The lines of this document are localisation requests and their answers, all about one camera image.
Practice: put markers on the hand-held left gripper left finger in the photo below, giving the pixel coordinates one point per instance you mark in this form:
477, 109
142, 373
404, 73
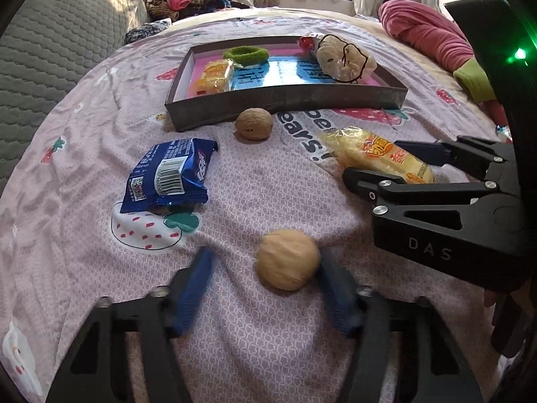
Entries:
193, 291

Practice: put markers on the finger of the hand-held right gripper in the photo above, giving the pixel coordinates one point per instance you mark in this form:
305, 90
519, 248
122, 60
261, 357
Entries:
419, 195
461, 153

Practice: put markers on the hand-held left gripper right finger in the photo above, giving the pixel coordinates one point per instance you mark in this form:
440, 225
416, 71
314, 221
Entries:
335, 298

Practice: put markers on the walnut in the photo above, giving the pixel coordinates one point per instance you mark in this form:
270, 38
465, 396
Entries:
287, 259
253, 123

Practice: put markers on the yellow cake packet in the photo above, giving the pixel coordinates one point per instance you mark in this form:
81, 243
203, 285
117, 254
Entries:
216, 76
369, 151

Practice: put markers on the dark shallow cardboard box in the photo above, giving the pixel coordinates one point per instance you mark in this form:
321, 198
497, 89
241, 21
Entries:
293, 103

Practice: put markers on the beige black-trimmed scrunchie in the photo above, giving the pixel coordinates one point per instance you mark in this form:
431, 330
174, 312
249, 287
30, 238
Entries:
335, 61

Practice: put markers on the red white candy packet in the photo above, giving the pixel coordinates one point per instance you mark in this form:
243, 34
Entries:
308, 43

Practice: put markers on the person's right hand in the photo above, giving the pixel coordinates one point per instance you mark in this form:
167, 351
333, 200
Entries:
490, 298

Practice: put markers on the red white snack packet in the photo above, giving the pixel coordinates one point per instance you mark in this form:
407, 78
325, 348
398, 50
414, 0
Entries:
503, 132

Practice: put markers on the green cloth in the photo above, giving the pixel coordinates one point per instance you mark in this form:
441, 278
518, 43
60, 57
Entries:
474, 77

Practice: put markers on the blue snack packet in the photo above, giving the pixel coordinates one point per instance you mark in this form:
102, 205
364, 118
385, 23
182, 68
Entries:
168, 172

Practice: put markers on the pink quilt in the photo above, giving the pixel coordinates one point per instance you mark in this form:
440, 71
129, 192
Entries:
419, 25

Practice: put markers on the dark blue patterned cloth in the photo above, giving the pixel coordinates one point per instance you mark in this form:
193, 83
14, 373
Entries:
147, 31

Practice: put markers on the grey quilted headboard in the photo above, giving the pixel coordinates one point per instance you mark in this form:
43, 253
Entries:
54, 42

